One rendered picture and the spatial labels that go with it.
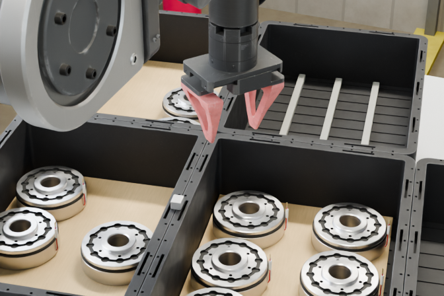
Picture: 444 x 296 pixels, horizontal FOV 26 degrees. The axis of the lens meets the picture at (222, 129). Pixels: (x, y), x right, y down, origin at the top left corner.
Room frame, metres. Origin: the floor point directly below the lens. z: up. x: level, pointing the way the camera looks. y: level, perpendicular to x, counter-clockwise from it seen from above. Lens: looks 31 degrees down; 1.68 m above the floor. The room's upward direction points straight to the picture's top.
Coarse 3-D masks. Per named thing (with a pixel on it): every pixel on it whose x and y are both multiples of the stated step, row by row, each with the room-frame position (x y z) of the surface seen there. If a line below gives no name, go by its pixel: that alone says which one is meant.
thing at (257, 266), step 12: (216, 240) 1.04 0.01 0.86; (228, 240) 1.04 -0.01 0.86; (240, 240) 1.04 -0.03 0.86; (204, 252) 1.02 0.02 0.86; (252, 252) 1.02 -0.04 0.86; (192, 264) 0.99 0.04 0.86; (204, 264) 0.99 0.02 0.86; (252, 264) 0.99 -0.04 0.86; (264, 264) 0.99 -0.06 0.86; (204, 276) 0.96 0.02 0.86; (216, 276) 0.97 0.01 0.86; (228, 276) 0.96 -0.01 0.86; (240, 276) 0.96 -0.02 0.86; (252, 276) 0.96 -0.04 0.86; (228, 288) 0.94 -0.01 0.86; (240, 288) 0.95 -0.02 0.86
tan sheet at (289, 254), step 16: (288, 208) 1.16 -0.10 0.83; (304, 208) 1.16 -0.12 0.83; (320, 208) 1.16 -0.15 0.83; (208, 224) 1.12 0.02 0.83; (288, 224) 1.12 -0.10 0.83; (304, 224) 1.12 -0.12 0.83; (208, 240) 1.08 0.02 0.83; (288, 240) 1.08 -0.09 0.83; (304, 240) 1.08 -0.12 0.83; (272, 256) 1.04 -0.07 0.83; (288, 256) 1.04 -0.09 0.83; (304, 256) 1.04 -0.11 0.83; (384, 256) 1.04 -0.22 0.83; (272, 272) 1.01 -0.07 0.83; (288, 272) 1.01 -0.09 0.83; (384, 272) 1.01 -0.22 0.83; (192, 288) 0.98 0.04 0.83; (272, 288) 0.98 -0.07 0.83; (288, 288) 0.98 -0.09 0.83
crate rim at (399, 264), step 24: (216, 144) 1.18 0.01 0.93; (264, 144) 1.18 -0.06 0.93; (288, 144) 1.18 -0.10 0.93; (312, 144) 1.18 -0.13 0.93; (408, 168) 1.11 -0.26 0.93; (192, 192) 1.05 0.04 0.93; (408, 192) 1.05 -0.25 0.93; (408, 216) 1.00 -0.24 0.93; (168, 240) 0.95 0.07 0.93; (144, 288) 0.86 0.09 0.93
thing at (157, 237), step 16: (16, 128) 1.22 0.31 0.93; (128, 128) 1.22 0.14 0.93; (144, 128) 1.22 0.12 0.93; (160, 128) 1.22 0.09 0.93; (176, 128) 1.22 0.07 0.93; (0, 144) 1.19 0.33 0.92; (176, 192) 1.05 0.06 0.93; (160, 224) 0.98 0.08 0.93; (160, 240) 0.95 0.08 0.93; (144, 256) 0.92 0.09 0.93; (144, 272) 0.89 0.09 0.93; (0, 288) 0.86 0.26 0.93; (16, 288) 0.86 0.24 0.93; (32, 288) 0.86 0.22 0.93; (128, 288) 0.86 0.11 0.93
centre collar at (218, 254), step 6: (216, 252) 1.01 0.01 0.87; (222, 252) 1.01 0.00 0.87; (228, 252) 1.01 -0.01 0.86; (234, 252) 1.01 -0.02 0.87; (240, 252) 1.01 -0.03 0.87; (216, 258) 0.99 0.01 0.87; (240, 258) 0.99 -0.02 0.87; (246, 258) 0.99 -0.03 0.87; (216, 264) 0.98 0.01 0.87; (222, 264) 0.98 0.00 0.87; (240, 264) 0.98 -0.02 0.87; (246, 264) 0.99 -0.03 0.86; (222, 270) 0.97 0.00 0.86; (228, 270) 0.97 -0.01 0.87; (234, 270) 0.97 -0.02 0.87; (240, 270) 0.97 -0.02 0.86
